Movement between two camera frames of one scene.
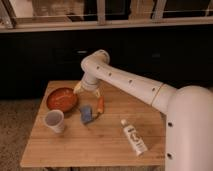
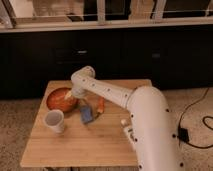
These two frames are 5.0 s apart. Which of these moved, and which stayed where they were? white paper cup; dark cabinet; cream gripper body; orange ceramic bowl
Moved: cream gripper body
Stayed: dark cabinet; orange ceramic bowl; white paper cup
